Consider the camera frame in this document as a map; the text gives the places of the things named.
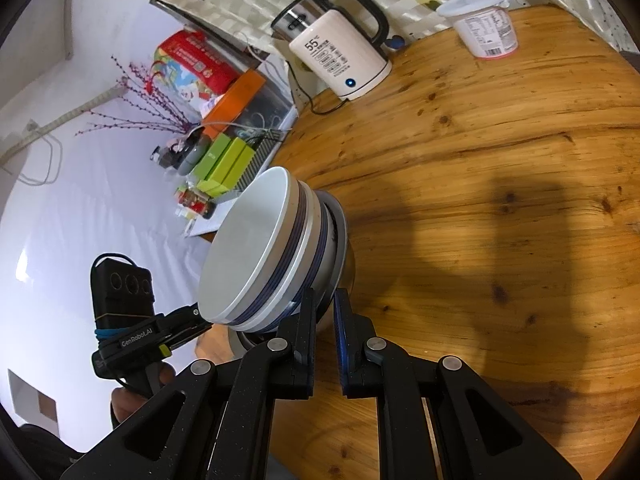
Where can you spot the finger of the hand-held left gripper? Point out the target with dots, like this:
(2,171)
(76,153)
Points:
(190,337)
(185,315)

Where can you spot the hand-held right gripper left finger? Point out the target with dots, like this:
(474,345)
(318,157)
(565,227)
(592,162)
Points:
(302,340)

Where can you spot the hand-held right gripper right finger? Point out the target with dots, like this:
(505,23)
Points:
(342,340)

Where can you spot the large white bowl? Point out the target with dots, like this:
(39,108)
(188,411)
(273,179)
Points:
(245,250)

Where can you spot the small white bowl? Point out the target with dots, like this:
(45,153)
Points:
(314,230)

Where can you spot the person's left forearm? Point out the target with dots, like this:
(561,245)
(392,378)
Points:
(50,450)

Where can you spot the person's left hand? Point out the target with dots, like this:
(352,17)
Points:
(135,407)

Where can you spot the white shelf board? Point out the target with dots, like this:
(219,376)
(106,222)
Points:
(210,227)

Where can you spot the red labelled jar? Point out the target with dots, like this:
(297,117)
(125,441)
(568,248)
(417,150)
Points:
(197,205)

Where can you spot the grey device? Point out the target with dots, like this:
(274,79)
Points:
(192,157)

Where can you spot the dark green box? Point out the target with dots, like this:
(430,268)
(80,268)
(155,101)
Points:
(212,157)

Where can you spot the black white chevron box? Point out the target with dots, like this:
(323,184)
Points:
(265,152)

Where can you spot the purple decorative branches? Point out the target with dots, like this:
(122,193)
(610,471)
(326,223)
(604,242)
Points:
(145,95)

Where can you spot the orange lid storage box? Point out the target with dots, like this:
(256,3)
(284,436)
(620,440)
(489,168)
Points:
(235,95)

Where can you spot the white electric kettle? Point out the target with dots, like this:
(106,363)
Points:
(340,55)

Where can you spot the white plastic tub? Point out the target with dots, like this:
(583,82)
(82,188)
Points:
(490,30)

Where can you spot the white wrapped wall pipe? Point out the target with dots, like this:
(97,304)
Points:
(60,117)

